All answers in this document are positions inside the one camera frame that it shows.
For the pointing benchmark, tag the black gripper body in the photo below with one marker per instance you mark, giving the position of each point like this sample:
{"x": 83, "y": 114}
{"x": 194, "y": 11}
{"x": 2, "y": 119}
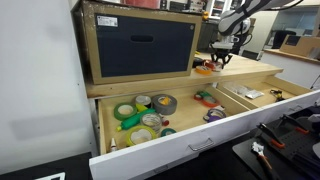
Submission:
{"x": 222, "y": 48}

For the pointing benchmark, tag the clear tape red dispenser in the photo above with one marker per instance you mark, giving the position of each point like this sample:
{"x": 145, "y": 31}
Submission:
{"x": 214, "y": 66}

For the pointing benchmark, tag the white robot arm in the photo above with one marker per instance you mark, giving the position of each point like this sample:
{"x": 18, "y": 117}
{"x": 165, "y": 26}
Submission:
{"x": 234, "y": 25}

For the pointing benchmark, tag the black tape roll on table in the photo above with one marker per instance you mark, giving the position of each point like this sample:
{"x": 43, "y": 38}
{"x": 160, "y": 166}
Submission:
{"x": 197, "y": 61}

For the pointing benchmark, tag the orange tape roll on table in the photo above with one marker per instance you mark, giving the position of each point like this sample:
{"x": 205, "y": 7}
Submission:
{"x": 203, "y": 70}

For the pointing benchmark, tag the red tape roll in drawer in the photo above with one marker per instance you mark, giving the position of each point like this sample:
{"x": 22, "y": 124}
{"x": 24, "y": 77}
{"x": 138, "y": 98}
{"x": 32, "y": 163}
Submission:
{"x": 209, "y": 101}

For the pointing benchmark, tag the purple tape roll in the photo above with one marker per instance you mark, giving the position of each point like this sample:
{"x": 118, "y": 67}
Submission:
{"x": 213, "y": 115}

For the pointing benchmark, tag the pliers in drawer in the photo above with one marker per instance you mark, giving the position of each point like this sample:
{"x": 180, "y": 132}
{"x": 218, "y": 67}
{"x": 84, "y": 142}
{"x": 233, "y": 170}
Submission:
{"x": 277, "y": 94}

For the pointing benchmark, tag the silver tape roll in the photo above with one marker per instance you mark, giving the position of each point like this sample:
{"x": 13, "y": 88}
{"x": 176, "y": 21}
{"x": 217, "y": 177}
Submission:
{"x": 152, "y": 120}

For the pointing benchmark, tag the small teal tape roll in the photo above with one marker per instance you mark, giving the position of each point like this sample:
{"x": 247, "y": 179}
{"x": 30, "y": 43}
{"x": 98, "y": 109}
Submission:
{"x": 167, "y": 131}

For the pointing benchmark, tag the white drawer with wood interior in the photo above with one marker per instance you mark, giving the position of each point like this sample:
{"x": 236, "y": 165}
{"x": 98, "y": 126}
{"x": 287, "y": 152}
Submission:
{"x": 242, "y": 114}

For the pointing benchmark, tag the green tape roll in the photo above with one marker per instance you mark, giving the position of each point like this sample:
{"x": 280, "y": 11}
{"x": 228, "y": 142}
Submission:
{"x": 123, "y": 111}

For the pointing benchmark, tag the yellow-green tape roll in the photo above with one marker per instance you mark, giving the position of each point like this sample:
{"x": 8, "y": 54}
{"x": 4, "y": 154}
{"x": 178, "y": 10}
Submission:
{"x": 139, "y": 134}

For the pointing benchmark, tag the clear plastic bag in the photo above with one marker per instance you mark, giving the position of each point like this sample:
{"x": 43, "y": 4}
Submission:
{"x": 244, "y": 91}

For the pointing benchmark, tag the black orange clamp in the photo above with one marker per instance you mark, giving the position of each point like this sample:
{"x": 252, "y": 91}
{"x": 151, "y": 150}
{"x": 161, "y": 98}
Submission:
{"x": 274, "y": 139}

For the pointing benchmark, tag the large cardboard box black front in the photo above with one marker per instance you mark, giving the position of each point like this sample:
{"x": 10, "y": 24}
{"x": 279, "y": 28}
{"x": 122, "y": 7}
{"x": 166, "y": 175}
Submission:
{"x": 121, "y": 43}

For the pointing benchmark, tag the green glue bottle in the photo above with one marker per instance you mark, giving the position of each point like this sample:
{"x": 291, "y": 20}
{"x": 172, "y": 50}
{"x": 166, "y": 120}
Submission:
{"x": 134, "y": 120}

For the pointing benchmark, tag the small white glue tube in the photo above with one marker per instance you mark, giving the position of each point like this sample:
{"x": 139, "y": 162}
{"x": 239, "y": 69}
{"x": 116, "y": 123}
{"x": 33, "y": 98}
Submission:
{"x": 113, "y": 145}

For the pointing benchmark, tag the grey duct tape roll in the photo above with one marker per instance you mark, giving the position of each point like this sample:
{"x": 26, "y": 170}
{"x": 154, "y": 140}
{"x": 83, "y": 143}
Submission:
{"x": 164, "y": 104}

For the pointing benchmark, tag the metal drawer handle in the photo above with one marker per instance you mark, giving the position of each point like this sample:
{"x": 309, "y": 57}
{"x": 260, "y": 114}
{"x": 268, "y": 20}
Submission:
{"x": 209, "y": 142}

